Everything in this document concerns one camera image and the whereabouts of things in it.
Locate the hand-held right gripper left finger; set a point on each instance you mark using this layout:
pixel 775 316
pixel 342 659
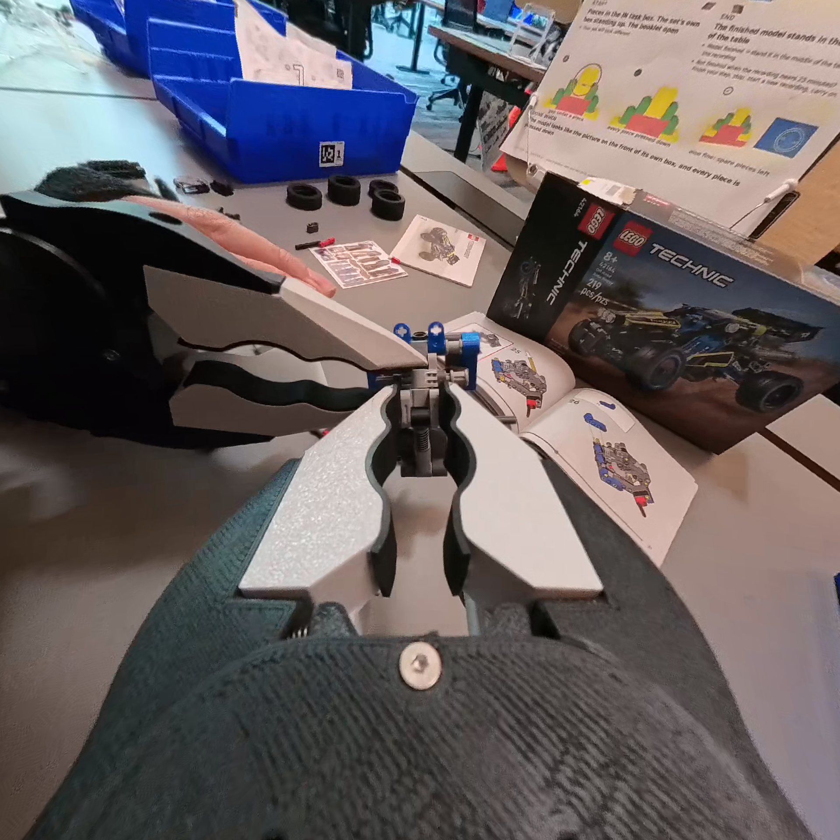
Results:
pixel 315 525

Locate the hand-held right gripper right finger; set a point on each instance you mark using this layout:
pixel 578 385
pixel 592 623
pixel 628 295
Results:
pixel 531 525

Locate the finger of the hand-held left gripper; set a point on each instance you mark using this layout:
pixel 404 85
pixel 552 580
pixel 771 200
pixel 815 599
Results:
pixel 262 410
pixel 295 315

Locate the grey and blue lego model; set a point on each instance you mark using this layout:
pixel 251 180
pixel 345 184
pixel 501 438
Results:
pixel 420 407

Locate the lego sticker sheet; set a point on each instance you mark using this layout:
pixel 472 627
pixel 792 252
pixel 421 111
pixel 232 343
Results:
pixel 358 262

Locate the open lego instruction booklet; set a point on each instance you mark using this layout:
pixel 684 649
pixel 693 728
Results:
pixel 590 459

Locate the small white lego leaflet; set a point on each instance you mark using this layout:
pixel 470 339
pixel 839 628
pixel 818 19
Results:
pixel 439 249

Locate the lego set cardboard box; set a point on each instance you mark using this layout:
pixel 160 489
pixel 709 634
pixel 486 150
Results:
pixel 656 315

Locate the person's left hand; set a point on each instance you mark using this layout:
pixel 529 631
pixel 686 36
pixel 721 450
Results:
pixel 249 246

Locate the blue plastic bin with tag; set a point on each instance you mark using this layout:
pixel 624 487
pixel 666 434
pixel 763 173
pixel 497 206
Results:
pixel 295 124

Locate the orange cone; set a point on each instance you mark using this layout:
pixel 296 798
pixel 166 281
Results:
pixel 506 164

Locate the white paper sheets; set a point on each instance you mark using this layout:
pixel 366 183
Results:
pixel 282 46

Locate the background desk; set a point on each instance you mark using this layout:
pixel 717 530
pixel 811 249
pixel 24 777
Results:
pixel 485 59

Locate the white instruction sign sheet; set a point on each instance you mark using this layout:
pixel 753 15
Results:
pixel 656 79

